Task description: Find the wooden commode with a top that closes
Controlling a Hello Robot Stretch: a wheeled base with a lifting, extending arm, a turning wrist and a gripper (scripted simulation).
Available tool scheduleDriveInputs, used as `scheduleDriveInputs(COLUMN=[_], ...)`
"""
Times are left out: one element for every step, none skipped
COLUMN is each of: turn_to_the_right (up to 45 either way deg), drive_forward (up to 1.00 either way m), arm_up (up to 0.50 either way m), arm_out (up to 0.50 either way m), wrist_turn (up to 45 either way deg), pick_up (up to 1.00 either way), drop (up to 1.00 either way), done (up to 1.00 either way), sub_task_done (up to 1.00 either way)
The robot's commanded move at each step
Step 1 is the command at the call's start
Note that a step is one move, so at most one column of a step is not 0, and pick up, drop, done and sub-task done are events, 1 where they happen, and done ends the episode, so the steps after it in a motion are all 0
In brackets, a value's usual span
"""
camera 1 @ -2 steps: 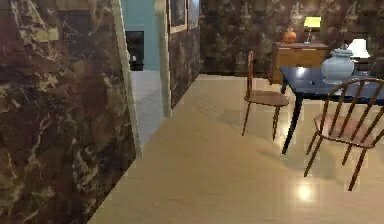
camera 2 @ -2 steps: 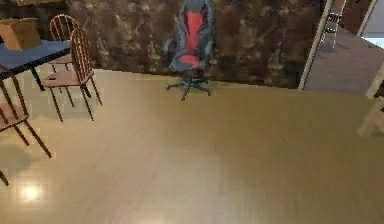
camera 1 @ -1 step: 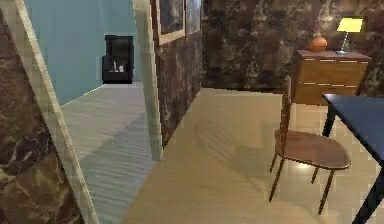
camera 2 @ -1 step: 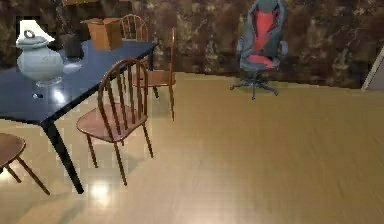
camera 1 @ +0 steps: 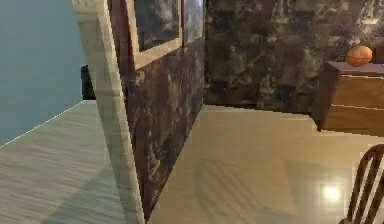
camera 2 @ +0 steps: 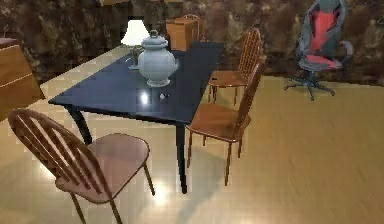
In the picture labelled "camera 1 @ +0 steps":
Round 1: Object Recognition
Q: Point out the orange basketball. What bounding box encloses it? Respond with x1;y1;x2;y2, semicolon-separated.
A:
345;45;373;68

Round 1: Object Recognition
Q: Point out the black object behind wall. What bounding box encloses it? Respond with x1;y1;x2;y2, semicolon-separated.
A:
80;64;96;101

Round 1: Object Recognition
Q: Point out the dark wooden chair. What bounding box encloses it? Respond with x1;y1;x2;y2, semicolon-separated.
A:
339;143;384;224

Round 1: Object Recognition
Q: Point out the dark brown box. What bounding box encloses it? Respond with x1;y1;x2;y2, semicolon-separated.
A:
372;45;384;65

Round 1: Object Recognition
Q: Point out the wooden framed picture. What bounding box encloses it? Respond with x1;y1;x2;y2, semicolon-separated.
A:
125;0;184;71

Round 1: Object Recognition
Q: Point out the brown wooden chest of drawers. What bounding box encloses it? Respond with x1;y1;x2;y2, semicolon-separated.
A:
311;60;384;138

